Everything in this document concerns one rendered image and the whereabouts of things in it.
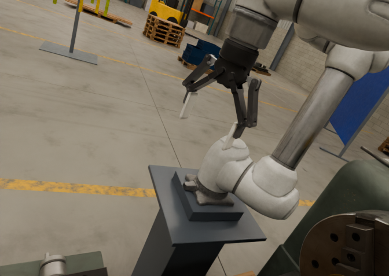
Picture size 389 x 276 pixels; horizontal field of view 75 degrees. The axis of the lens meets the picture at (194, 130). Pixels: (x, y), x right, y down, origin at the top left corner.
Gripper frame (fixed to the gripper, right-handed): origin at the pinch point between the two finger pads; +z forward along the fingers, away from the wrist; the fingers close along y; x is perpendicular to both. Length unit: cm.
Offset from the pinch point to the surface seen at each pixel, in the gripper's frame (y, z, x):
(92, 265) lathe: -1.1, 30.5, 22.4
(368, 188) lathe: -35.8, 1.6, -33.5
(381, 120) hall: -54, 80, -1181
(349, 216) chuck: -34.4, 4.6, -16.9
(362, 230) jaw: -37.1, 3.3, -11.4
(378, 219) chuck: -38.5, 0.8, -15.4
